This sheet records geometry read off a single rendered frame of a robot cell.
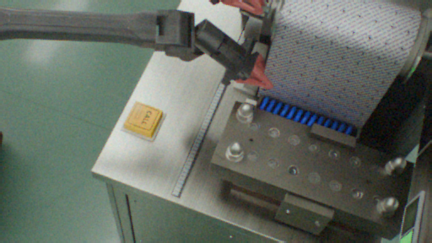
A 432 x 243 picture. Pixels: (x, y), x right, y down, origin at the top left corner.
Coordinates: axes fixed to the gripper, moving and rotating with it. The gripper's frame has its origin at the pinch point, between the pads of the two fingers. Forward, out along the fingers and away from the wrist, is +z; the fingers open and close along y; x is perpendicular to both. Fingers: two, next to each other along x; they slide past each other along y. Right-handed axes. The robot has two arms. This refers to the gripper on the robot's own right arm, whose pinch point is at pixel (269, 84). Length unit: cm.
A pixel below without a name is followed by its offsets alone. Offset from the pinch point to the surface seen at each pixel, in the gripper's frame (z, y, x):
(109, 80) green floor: -8, -49, -129
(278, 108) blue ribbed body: 4.5, 3.0, -0.9
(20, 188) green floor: -17, 11, -133
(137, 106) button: -16.5, 8.0, -26.5
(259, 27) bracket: -8.5, -8.4, 2.7
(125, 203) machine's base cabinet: -5.2, 25.9, -38.6
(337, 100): 11.0, 0.2, 9.5
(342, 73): 5.2, 0.2, 16.4
